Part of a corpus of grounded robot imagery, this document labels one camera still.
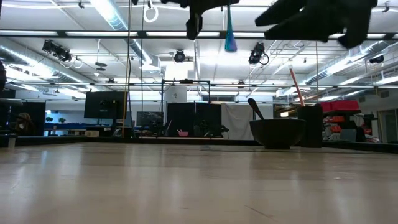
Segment black partition screen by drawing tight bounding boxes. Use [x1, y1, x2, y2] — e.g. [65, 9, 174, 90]
[166, 102, 223, 138]

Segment red storage bins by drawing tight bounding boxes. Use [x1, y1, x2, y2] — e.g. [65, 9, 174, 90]
[320, 99, 361, 113]

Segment silver ceiling duct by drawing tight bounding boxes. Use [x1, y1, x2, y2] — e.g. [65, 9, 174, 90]
[303, 39, 398, 87]
[89, 0, 163, 73]

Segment purple and blue fork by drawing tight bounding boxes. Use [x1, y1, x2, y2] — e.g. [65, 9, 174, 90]
[224, 4, 238, 53]

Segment black metal frame rig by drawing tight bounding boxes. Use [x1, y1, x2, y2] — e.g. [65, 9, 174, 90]
[160, 78, 212, 138]

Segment person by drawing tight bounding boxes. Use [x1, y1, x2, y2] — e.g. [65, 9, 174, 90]
[13, 112, 35, 136]

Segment black monitor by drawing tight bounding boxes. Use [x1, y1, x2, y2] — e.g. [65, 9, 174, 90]
[83, 90, 129, 120]

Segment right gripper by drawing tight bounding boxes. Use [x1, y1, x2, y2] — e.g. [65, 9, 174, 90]
[254, 0, 379, 49]

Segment black hanging cable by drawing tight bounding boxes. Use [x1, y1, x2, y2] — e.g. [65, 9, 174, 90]
[139, 0, 146, 138]

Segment small dark monitor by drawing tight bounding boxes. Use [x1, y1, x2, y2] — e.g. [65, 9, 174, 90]
[136, 111, 164, 127]

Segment black bowl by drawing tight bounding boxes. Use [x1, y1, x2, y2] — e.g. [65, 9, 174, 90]
[249, 118, 307, 151]

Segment white hanging cloth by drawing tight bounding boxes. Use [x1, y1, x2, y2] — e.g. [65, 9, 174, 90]
[221, 103, 275, 141]

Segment black overhead beam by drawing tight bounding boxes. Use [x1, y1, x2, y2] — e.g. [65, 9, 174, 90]
[0, 29, 398, 40]

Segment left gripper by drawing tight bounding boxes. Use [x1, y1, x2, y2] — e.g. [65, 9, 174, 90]
[160, 0, 241, 41]

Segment black ceiling camera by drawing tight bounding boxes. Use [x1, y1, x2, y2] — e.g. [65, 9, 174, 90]
[173, 49, 187, 63]
[248, 42, 270, 66]
[41, 39, 73, 63]

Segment storage shelf with orange parts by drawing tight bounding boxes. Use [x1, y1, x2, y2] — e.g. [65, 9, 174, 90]
[322, 110, 376, 143]

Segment black spoon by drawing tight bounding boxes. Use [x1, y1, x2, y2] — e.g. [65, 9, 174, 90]
[247, 97, 266, 121]

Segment white hanging ring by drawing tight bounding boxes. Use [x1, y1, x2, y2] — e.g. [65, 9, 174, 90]
[142, 4, 160, 24]

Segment black aluminium table frame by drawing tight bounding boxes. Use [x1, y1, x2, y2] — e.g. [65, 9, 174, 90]
[0, 134, 398, 154]

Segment black plastic cup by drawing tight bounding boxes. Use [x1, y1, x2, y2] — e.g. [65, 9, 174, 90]
[296, 105, 325, 149]

